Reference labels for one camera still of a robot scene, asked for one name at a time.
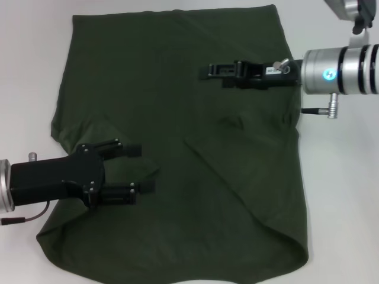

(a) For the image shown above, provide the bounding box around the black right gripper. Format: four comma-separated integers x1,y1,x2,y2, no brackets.
198,59,303,91

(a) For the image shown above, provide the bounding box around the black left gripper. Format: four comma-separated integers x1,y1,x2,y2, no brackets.
10,138,157,209

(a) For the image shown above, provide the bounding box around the dark green shirt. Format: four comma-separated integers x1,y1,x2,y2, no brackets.
35,4,310,284

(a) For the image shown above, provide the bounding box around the right gripper silver connector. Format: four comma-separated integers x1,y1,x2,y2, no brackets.
272,58,293,75

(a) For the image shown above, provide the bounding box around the right arm cable with plug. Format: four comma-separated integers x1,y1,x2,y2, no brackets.
301,92,340,120

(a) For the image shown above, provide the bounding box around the arm cable with plug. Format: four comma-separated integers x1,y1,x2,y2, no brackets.
1,201,50,226
301,92,340,120

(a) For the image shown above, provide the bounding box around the left arm cable with plug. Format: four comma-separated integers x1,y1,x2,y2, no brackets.
1,201,50,226

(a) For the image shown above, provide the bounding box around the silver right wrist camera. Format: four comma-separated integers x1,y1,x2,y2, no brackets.
322,0,379,48

